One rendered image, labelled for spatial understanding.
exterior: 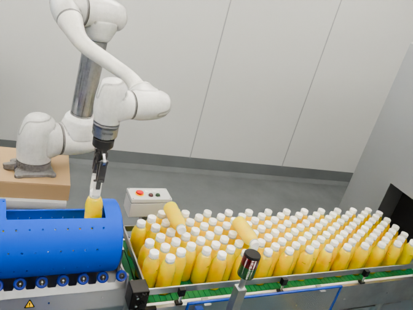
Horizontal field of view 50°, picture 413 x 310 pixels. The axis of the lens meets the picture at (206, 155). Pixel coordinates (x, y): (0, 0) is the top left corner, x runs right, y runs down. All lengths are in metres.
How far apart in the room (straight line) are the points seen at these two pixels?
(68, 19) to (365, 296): 1.94
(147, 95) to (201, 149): 3.30
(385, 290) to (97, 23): 1.95
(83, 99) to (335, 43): 3.41
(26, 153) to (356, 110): 4.12
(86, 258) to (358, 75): 4.16
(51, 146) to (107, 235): 0.61
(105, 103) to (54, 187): 0.74
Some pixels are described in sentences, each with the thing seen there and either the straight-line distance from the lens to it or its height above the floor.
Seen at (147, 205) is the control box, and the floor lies 1.06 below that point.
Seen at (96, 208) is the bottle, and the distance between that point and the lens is 1.73.
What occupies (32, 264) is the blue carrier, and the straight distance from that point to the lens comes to 1.71.
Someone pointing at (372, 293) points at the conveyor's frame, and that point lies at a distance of 2.59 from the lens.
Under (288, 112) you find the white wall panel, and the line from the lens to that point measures 5.05.
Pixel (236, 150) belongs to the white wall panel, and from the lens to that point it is 5.00.
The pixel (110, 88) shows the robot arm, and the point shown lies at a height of 1.72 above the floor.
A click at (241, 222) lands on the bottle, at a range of 2.05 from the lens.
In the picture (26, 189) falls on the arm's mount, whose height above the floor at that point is 1.05.
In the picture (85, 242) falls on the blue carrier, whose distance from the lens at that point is 1.70.
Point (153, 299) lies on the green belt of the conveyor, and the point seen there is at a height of 0.90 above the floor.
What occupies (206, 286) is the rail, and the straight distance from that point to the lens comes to 1.92.
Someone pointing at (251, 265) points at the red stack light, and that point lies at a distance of 1.66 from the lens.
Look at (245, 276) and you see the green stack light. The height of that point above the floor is 1.18.
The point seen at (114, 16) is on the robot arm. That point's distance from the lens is 1.99.
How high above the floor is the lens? 2.20
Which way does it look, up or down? 24 degrees down
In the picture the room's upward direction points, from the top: 15 degrees clockwise
